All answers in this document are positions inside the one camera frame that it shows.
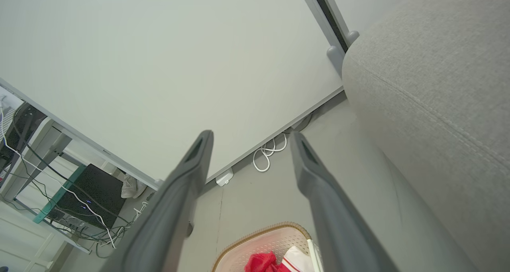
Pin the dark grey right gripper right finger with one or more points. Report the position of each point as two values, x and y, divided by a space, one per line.
334 216

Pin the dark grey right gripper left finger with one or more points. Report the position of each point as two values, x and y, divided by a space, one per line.
167 208

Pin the red garment with white hem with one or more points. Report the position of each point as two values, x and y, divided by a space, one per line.
298 259

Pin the red garment with white stripes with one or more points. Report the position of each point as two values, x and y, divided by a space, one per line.
261 263

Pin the grey fabric sofa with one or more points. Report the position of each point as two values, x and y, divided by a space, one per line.
438 104

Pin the white shoe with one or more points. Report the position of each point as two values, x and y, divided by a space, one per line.
130 187

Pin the small white socket box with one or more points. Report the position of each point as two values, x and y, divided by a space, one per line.
224 178

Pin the black computer case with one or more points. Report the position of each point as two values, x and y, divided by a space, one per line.
91 192

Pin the beige perforated laundry basket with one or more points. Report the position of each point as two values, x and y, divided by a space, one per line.
255 240

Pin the teal bar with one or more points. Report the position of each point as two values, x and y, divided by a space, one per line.
59 193

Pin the wide white partition panel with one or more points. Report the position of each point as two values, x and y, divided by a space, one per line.
159 64

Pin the black device under table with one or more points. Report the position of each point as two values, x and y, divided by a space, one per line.
28 120

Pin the light grey table frame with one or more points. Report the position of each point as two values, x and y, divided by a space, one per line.
48 138

